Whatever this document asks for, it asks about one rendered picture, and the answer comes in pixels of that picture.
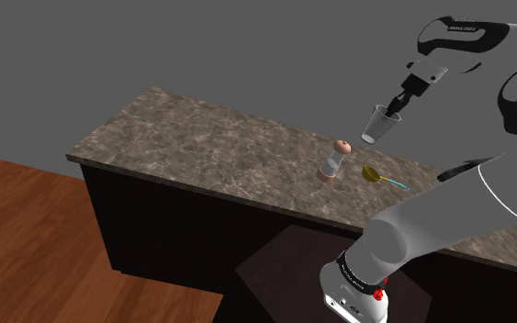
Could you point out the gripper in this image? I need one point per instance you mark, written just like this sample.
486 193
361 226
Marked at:
414 86

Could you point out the grey cup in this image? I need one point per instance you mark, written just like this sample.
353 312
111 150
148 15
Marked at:
378 124

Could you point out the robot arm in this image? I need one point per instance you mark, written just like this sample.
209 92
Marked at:
464 223

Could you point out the wooden pepper mill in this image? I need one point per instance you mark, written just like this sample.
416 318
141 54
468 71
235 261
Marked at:
332 163

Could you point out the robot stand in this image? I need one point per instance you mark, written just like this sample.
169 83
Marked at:
294 277

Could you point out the dark kitchen counter cabinet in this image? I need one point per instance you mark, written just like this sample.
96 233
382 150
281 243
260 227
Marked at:
159 223

